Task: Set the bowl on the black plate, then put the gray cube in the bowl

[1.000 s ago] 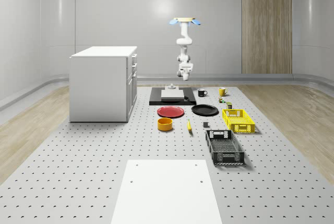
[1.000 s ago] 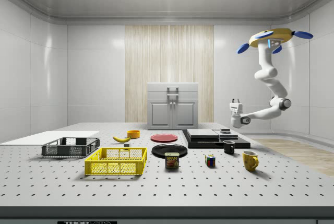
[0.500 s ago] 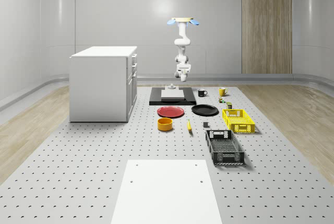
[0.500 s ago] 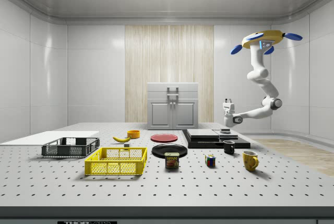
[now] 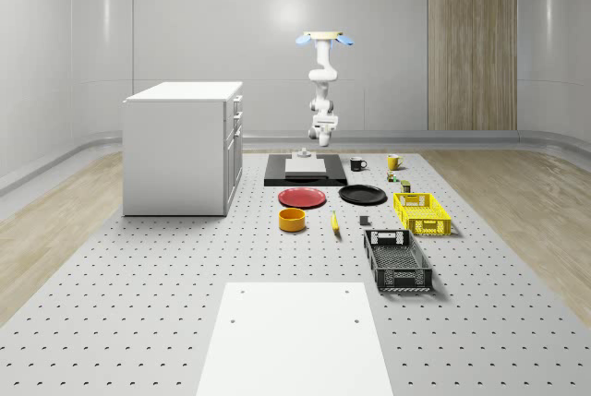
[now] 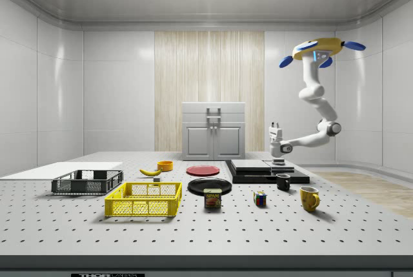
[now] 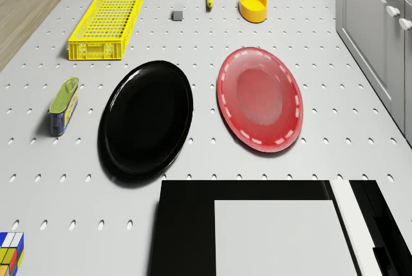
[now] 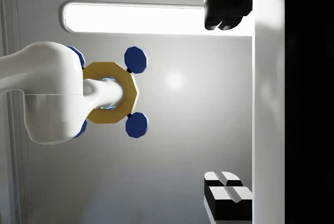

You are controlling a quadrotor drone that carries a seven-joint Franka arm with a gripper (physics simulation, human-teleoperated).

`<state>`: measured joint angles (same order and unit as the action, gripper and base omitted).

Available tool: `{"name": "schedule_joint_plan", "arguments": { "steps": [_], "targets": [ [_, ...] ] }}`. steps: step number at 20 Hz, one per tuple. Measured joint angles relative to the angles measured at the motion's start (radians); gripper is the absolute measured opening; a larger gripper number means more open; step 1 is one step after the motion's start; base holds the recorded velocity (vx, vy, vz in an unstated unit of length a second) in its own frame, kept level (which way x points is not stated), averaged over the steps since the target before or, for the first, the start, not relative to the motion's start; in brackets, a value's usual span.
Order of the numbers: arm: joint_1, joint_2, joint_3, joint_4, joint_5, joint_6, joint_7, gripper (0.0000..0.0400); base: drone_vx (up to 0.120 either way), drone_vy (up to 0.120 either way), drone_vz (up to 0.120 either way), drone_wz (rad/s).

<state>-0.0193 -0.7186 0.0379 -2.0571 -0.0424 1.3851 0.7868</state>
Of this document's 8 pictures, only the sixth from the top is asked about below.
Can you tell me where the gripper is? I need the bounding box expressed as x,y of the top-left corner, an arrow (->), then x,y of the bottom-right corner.
268,121 -> 284,143

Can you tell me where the black mug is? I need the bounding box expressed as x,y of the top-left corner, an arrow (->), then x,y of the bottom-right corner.
276,173 -> 291,191

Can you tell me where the white cabinet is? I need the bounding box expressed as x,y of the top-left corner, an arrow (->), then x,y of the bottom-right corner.
181,101 -> 246,161

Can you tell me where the puzzle cube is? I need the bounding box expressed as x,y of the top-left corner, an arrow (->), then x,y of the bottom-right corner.
253,190 -> 268,207

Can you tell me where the yellow mug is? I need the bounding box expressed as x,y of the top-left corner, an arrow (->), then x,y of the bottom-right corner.
299,186 -> 321,211

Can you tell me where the red plate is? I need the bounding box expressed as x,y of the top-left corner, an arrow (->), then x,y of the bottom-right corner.
186,165 -> 220,176

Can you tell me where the black plate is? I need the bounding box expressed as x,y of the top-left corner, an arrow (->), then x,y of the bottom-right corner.
187,178 -> 233,195

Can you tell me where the flat-sided can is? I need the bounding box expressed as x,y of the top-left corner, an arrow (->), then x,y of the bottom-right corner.
203,188 -> 223,209

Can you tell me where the drone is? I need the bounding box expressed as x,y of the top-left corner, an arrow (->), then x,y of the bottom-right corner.
279,37 -> 367,70

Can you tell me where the yellow basket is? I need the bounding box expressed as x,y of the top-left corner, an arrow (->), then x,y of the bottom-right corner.
104,181 -> 183,218

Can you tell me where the dark grey basket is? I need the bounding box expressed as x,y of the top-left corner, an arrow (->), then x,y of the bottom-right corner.
51,169 -> 125,196

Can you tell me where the white board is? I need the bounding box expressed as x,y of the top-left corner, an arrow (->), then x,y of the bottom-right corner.
0,161 -> 125,180

